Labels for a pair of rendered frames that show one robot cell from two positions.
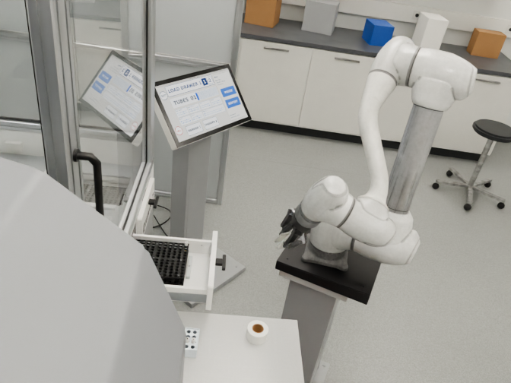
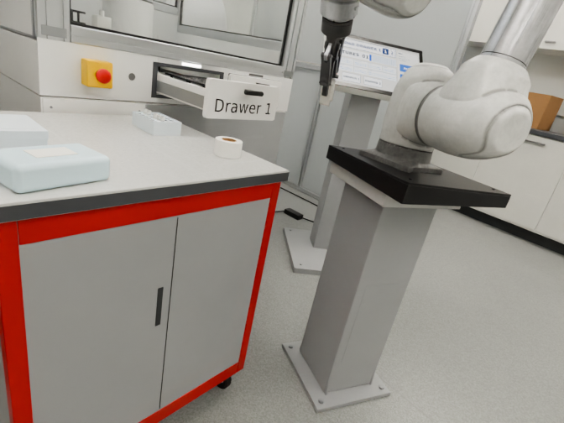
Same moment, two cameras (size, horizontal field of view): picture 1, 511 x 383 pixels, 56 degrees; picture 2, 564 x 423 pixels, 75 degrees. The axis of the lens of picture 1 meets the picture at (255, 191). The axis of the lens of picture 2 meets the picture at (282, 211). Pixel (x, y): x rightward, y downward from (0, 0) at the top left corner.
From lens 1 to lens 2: 141 cm
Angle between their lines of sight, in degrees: 40
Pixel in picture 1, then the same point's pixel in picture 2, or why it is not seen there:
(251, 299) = not seen: hidden behind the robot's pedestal
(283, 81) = (529, 177)
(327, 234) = (393, 110)
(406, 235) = (498, 89)
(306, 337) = (342, 284)
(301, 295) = (349, 211)
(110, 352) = not seen: outside the picture
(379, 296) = (533, 392)
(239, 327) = not seen: hidden behind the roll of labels
